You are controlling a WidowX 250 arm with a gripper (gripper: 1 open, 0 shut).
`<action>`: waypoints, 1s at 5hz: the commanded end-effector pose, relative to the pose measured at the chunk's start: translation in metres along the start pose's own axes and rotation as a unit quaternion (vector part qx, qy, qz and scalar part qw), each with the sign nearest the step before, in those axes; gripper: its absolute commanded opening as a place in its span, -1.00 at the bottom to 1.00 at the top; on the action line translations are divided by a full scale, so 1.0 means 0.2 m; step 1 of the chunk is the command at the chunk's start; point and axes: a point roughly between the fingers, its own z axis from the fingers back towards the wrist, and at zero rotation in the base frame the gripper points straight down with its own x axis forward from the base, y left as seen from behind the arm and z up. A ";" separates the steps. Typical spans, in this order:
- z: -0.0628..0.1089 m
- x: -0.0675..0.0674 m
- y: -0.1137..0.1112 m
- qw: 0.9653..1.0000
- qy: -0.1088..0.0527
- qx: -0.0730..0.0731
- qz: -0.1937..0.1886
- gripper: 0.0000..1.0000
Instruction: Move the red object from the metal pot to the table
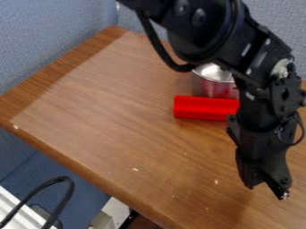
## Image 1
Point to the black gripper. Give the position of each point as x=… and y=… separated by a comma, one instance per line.
x=261, y=155

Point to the red plastic block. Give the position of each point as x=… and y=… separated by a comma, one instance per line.
x=205, y=108

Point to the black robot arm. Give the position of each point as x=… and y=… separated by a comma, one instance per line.
x=195, y=32

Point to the metal pot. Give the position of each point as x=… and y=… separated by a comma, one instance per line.
x=211, y=82

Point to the white table frame part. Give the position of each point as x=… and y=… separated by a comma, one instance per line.
x=111, y=216

